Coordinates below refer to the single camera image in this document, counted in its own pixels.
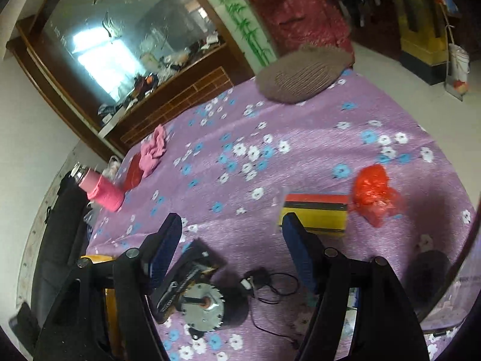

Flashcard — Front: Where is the bottle in pink knitted cover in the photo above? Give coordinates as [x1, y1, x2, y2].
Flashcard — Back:
[69, 162, 126, 213]

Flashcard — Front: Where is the multicolour striped packet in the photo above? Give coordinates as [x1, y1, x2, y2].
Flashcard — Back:
[278, 192, 350, 238]

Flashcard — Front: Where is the wooden mirror cabinet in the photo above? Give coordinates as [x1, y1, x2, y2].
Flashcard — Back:
[8, 0, 277, 153]

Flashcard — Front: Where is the red plastic bag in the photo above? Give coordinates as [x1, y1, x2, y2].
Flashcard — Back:
[349, 165, 407, 228]

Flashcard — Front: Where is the black sofa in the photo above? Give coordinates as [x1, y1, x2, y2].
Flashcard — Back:
[17, 173, 96, 347]

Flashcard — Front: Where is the red cloth item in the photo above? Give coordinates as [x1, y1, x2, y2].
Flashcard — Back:
[122, 154, 146, 192]

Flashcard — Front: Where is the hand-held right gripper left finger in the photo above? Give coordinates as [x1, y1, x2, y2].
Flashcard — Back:
[34, 212, 183, 361]

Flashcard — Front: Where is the white plastic bucket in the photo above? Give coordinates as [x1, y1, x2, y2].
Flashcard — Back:
[445, 43, 471, 95]

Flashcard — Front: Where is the purple floral blanket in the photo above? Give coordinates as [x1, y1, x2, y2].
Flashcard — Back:
[86, 69, 479, 361]

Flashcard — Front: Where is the pink knitted piece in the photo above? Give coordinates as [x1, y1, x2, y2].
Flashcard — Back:
[138, 124, 168, 180]

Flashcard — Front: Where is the brown knitted cushion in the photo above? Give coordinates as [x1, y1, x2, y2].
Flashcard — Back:
[256, 44, 354, 104]

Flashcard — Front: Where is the black cable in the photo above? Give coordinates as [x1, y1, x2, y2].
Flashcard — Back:
[240, 267, 303, 348]

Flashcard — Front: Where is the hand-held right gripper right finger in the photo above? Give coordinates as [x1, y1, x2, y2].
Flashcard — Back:
[282, 212, 431, 361]

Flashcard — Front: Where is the golden cabinet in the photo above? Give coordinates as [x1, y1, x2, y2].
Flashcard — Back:
[381, 0, 453, 85]

